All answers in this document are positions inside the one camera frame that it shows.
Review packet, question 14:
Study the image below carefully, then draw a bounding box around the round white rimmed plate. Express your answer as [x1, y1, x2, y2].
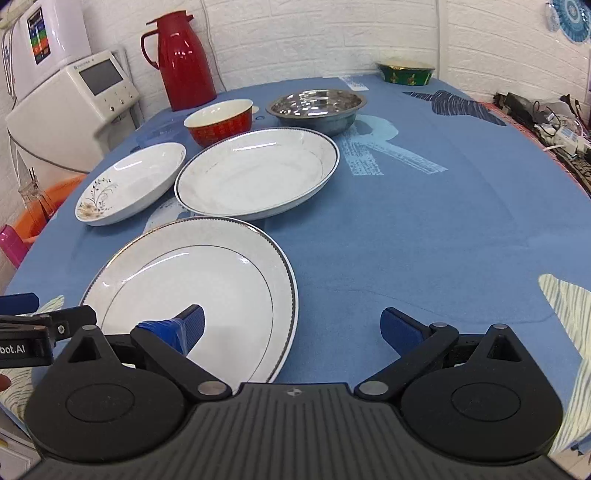
[174, 127, 341, 220]

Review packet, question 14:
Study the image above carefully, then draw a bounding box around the glass cup with straw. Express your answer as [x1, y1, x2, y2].
[18, 180, 55, 221]

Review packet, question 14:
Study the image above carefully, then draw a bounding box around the pink plastic container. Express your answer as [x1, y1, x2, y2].
[0, 224, 29, 269]

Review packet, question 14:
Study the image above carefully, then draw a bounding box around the large oval white plate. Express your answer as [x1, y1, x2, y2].
[81, 217, 298, 389]

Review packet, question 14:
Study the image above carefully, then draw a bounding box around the orange plastic basin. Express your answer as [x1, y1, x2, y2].
[12, 175, 85, 245]

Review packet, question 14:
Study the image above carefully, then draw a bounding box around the white power strip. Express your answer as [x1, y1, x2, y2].
[544, 127, 590, 157]

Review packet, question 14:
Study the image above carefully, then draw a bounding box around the blue round wall decoration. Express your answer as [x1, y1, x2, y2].
[545, 0, 590, 44]

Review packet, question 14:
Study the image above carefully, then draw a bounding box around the green gold patterned bowl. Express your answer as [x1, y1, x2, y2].
[377, 60, 435, 86]

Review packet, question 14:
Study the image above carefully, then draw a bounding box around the person's left hand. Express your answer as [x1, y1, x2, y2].
[0, 375, 11, 392]

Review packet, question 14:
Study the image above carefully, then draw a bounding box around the blue printed tablecloth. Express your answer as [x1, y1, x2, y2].
[0, 75, 591, 458]

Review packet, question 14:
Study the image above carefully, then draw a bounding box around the white countertop appliance with screen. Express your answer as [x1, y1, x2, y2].
[6, 51, 140, 188]

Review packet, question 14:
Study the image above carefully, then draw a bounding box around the white floral plate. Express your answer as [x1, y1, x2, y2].
[75, 142, 186, 227]

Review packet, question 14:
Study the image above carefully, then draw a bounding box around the white water purifier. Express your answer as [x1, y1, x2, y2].
[1, 0, 91, 102]

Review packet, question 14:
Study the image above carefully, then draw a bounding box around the red thermos jug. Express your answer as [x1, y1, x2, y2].
[140, 10, 216, 111]

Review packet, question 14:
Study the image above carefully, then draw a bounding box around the stainless steel bowl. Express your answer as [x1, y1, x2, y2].
[266, 89, 367, 137]

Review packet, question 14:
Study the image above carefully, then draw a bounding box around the red ceramic bowl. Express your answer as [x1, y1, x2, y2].
[183, 99, 253, 148]

